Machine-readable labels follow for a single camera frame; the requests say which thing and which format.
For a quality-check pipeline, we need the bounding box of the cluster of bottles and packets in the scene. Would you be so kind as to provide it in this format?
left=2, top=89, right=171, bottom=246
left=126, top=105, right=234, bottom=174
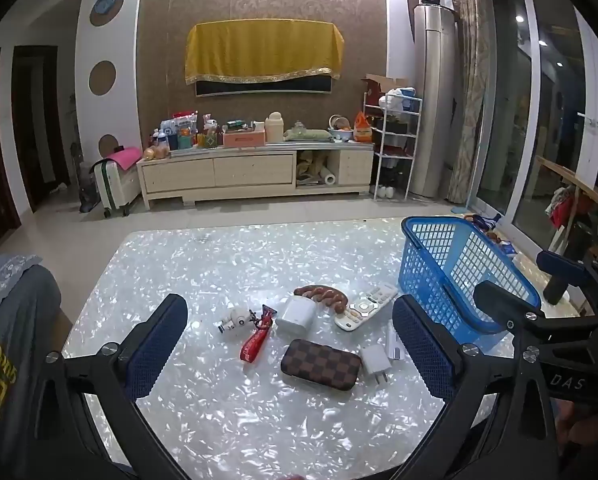
left=151, top=112, right=200, bottom=151

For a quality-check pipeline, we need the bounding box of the white wire shelf rack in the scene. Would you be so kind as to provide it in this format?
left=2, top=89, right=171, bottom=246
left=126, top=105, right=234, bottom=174
left=371, top=91, right=424, bottom=203

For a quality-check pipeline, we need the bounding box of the red and white hanging cloth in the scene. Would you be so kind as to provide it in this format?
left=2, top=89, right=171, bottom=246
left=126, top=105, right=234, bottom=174
left=544, top=187, right=580, bottom=228

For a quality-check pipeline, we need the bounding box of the patterned curtain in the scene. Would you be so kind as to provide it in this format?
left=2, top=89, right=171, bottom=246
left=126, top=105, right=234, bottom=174
left=444, top=0, right=490, bottom=206

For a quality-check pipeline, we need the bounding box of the yellow television cover cloth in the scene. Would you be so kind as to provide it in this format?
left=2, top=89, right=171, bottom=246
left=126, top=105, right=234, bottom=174
left=185, top=20, right=345, bottom=86

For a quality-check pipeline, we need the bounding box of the orange snack bag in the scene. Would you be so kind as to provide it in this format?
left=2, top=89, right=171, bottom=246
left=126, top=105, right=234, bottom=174
left=353, top=111, right=372, bottom=143

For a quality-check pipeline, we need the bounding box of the brown wooden massage comb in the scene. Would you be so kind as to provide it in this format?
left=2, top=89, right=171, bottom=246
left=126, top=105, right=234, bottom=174
left=294, top=284, right=350, bottom=317

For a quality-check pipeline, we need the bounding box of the white remote control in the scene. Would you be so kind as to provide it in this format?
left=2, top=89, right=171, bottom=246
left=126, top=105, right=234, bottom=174
left=334, top=284, right=399, bottom=332

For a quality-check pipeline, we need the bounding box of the white suitcase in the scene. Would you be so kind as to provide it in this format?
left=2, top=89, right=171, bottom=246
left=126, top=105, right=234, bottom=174
left=93, top=157, right=142, bottom=218

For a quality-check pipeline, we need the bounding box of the wooden rail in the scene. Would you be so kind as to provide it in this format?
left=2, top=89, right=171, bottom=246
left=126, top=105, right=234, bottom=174
left=534, top=155, right=598, bottom=221

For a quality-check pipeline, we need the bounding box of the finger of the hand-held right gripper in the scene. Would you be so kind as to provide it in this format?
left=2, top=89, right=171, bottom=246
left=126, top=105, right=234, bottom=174
left=536, top=249, right=598, bottom=312
left=473, top=281, right=598, bottom=350

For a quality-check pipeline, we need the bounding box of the beige television cabinet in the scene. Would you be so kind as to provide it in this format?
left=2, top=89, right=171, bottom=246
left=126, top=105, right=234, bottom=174
left=136, top=142, right=375, bottom=211

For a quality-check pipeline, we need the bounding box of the bowl of fruit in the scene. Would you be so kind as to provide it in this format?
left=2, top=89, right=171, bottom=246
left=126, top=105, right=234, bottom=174
left=328, top=115, right=355, bottom=143

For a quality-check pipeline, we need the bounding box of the standing air conditioner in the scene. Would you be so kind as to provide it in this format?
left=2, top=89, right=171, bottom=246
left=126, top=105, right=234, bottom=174
left=409, top=4, right=460, bottom=198

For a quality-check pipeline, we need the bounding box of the pink cardboard box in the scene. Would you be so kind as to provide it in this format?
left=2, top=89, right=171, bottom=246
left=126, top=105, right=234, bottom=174
left=222, top=129, right=266, bottom=148

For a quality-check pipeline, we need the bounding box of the brown checkered case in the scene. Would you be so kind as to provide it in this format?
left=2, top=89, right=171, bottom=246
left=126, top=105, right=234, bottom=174
left=280, top=339, right=362, bottom=391

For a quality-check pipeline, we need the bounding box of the blue plastic basket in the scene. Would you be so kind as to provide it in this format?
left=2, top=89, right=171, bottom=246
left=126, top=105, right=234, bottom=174
left=400, top=216, right=542, bottom=336

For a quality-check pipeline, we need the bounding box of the red strap keychain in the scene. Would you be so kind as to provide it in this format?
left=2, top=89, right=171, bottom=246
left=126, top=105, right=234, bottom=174
left=240, top=304, right=278, bottom=362

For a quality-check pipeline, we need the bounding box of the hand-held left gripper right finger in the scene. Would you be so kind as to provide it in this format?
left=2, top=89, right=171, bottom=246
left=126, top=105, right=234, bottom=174
left=391, top=294, right=560, bottom=480

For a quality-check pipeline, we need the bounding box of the grey lace cloth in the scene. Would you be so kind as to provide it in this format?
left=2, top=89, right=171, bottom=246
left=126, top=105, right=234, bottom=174
left=0, top=254, right=43, bottom=333

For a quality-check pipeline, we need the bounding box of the open cardboard box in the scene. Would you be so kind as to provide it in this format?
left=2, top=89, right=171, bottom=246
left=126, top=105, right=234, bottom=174
left=361, top=74, right=410, bottom=106

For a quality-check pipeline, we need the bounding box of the white charger plug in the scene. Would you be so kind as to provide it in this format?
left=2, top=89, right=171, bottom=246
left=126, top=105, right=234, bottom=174
left=360, top=344, right=392, bottom=387

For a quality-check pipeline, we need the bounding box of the dark wooden door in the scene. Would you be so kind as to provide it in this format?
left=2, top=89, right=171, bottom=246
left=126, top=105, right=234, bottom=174
left=11, top=45, right=72, bottom=211

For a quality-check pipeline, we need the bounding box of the person's grey shirt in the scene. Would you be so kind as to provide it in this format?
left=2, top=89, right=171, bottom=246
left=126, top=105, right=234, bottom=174
left=0, top=262, right=62, bottom=480

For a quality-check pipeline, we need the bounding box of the pink cloth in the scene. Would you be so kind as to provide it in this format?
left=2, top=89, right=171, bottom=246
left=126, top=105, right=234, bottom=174
left=108, top=147, right=143, bottom=171

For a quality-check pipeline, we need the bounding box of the person's right hand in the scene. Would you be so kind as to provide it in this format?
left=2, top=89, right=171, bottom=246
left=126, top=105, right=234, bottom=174
left=558, top=402, right=598, bottom=456

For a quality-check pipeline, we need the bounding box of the white toy figurine keychain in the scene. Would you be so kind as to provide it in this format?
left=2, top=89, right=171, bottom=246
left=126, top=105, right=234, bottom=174
left=217, top=308, right=252, bottom=336

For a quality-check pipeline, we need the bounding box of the small white adapter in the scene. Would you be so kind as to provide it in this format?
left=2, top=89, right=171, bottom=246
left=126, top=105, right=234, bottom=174
left=385, top=321, right=405, bottom=361

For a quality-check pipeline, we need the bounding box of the sliding glass door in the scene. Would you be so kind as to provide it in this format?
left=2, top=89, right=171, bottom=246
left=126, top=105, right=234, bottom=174
left=474, top=0, right=598, bottom=246

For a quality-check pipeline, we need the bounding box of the white square box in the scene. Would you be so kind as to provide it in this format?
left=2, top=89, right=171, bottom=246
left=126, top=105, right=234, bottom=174
left=275, top=295, right=319, bottom=335

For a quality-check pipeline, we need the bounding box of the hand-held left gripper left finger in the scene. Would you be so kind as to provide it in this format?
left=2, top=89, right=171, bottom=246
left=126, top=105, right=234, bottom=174
left=26, top=293, right=190, bottom=480

